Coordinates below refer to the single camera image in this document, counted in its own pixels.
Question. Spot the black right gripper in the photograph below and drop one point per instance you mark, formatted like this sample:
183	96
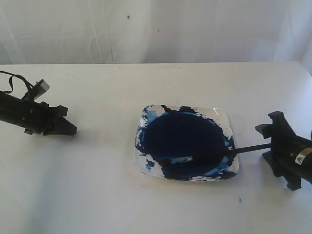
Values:
290	155

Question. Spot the white backdrop cloth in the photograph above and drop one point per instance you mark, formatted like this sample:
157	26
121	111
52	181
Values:
154	31

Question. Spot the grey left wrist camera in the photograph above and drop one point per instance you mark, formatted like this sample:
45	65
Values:
39	89

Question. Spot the white square paint dish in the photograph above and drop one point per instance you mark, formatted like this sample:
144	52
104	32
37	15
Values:
168	137

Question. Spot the black paintbrush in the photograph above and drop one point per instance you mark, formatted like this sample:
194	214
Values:
219	153

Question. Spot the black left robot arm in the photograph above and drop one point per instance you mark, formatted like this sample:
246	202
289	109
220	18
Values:
9	109

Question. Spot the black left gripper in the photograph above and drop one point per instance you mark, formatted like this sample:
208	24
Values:
40	118

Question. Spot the white paper sheet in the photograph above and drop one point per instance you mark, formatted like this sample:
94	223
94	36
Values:
82	184

